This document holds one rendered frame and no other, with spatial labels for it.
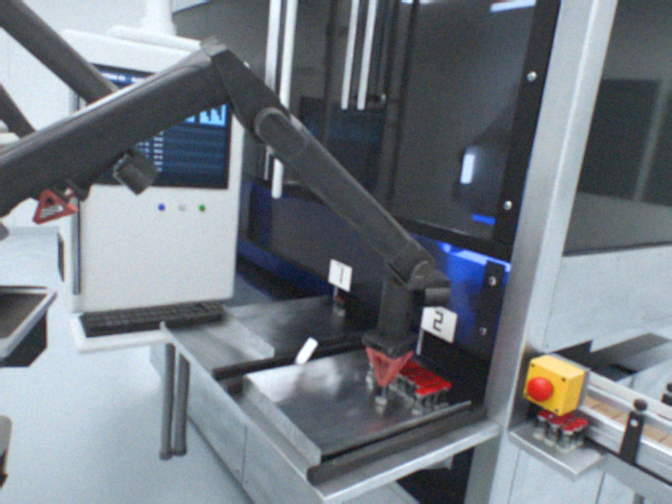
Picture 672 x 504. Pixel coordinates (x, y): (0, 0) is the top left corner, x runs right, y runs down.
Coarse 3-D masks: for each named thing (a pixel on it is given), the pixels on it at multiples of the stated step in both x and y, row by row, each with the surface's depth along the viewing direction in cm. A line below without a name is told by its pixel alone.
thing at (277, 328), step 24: (240, 312) 130; (264, 312) 135; (288, 312) 139; (312, 312) 141; (240, 336) 120; (264, 336) 121; (288, 336) 123; (312, 336) 124; (336, 336) 126; (360, 336) 122
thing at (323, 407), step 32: (256, 384) 97; (288, 384) 100; (320, 384) 101; (352, 384) 103; (288, 416) 89; (320, 416) 90; (352, 416) 91; (384, 416) 92; (416, 416) 93; (448, 416) 92; (320, 448) 75; (352, 448) 78
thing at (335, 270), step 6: (336, 264) 131; (342, 264) 129; (330, 270) 133; (336, 270) 131; (348, 270) 127; (330, 276) 134; (336, 276) 132; (342, 276) 129; (348, 276) 127; (336, 282) 132; (342, 282) 130; (348, 282) 128; (342, 288) 130; (348, 288) 128
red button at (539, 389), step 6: (534, 378) 84; (540, 378) 84; (528, 384) 85; (534, 384) 84; (540, 384) 83; (546, 384) 83; (528, 390) 85; (534, 390) 84; (540, 390) 83; (546, 390) 82; (552, 390) 83; (534, 396) 84; (540, 396) 83; (546, 396) 82
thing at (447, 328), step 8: (424, 312) 107; (432, 312) 105; (440, 312) 104; (448, 312) 102; (424, 320) 107; (432, 320) 105; (448, 320) 102; (424, 328) 107; (432, 328) 106; (440, 328) 104; (448, 328) 102; (440, 336) 104; (448, 336) 102
